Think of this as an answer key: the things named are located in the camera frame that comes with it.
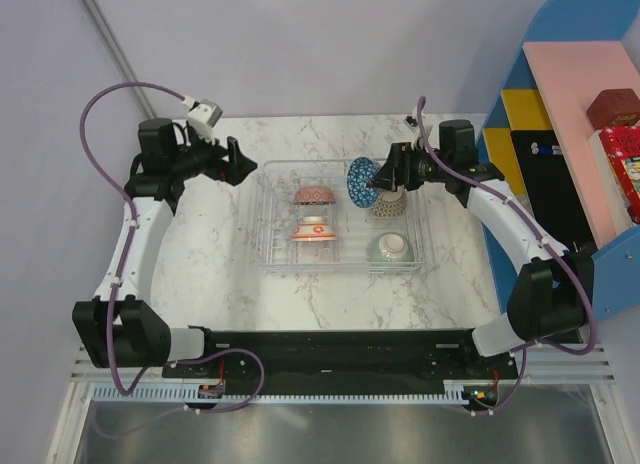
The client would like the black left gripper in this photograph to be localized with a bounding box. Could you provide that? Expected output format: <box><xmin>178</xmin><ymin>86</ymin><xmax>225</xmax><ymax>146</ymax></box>
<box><xmin>171</xmin><ymin>124</ymin><xmax>257</xmax><ymax>187</ymax></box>

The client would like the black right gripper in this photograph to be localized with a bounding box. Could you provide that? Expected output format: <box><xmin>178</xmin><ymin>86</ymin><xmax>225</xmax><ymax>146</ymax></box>
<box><xmin>366</xmin><ymin>143</ymin><xmax>451</xmax><ymax>193</ymax></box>

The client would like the blue triangle pattern bowl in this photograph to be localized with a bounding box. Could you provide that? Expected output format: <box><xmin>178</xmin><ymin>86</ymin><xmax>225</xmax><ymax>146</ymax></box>
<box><xmin>346</xmin><ymin>157</ymin><xmax>380</xmax><ymax>209</ymax></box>

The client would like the brown lattice pattern bowl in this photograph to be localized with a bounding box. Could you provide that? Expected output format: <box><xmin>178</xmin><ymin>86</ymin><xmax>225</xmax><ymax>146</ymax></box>
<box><xmin>371</xmin><ymin>190</ymin><xmax>407</xmax><ymax>218</ymax></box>

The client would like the pale green glazed bowl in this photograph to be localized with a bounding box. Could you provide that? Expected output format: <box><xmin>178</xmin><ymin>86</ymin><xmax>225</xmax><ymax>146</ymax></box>
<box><xmin>367</xmin><ymin>232</ymin><xmax>414</xmax><ymax>263</ymax></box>

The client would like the red floral pattern bowl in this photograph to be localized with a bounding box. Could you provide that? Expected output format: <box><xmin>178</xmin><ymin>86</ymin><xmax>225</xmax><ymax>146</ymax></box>
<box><xmin>293</xmin><ymin>185</ymin><xmax>336</xmax><ymax>206</ymax></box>

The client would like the orange white floral bowl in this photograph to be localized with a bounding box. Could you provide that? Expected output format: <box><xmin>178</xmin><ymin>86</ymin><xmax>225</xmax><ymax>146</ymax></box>
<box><xmin>291</xmin><ymin>216</ymin><xmax>337</xmax><ymax>242</ymax></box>

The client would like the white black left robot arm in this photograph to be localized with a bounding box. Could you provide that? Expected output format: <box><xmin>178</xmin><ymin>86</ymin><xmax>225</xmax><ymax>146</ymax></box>
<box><xmin>72</xmin><ymin>118</ymin><xmax>257</xmax><ymax>377</ymax></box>

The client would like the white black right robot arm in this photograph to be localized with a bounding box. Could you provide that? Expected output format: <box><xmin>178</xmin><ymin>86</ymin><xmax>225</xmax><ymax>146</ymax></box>
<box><xmin>363</xmin><ymin>119</ymin><xmax>597</xmax><ymax>378</ymax></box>

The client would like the black board with markers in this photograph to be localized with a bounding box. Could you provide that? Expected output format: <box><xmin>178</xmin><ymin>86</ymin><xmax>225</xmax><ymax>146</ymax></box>
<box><xmin>510</xmin><ymin>130</ymin><xmax>596</xmax><ymax>252</ymax></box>

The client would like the red christmas tin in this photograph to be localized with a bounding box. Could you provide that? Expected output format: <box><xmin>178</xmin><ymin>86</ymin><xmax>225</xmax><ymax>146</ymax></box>
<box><xmin>599</xmin><ymin>126</ymin><xmax>639</xmax><ymax>221</ymax></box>

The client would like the blue toy shelf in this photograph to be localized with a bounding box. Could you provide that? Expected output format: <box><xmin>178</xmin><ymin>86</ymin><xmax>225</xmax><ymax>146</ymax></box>
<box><xmin>477</xmin><ymin>0</ymin><xmax>639</xmax><ymax>322</ymax></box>

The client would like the dark red box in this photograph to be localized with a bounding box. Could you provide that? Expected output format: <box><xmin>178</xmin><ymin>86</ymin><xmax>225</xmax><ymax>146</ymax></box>
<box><xmin>586</xmin><ymin>88</ymin><xmax>640</xmax><ymax>130</ymax></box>

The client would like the clear wire dish rack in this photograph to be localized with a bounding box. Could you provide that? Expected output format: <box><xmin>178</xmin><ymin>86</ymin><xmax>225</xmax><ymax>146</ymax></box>
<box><xmin>253</xmin><ymin>159</ymin><xmax>424</xmax><ymax>273</ymax></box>

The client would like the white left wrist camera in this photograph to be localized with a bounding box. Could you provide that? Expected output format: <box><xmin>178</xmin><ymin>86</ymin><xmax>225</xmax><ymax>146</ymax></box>
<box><xmin>182</xmin><ymin>96</ymin><xmax>223</xmax><ymax>143</ymax></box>

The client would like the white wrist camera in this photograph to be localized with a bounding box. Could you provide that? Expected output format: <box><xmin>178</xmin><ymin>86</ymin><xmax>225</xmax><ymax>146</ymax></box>
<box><xmin>182</xmin><ymin>96</ymin><xmax>223</xmax><ymax>143</ymax></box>
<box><xmin>404</xmin><ymin>112</ymin><xmax>424</xmax><ymax>132</ymax></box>

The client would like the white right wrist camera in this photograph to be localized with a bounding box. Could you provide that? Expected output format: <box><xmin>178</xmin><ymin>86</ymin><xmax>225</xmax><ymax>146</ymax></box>
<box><xmin>404</xmin><ymin>112</ymin><xmax>424</xmax><ymax>132</ymax></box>

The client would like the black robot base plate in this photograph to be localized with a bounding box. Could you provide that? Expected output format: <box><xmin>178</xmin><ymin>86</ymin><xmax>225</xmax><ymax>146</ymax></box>
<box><xmin>162</xmin><ymin>330</ymin><xmax>517</xmax><ymax>393</ymax></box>

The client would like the aluminium corner post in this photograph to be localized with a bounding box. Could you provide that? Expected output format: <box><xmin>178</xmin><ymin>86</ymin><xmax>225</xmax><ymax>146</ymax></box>
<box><xmin>69</xmin><ymin>0</ymin><xmax>156</xmax><ymax>120</ymax></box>

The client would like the white slotted cable duct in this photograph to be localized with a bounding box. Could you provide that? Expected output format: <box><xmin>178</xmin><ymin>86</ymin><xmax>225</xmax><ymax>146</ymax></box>
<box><xmin>91</xmin><ymin>381</ymin><xmax>498</xmax><ymax>406</ymax></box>

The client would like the aluminium rail frame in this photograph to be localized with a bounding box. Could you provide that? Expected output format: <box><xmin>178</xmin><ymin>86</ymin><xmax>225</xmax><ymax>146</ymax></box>
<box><xmin>46</xmin><ymin>347</ymin><xmax>639</xmax><ymax>463</ymax></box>

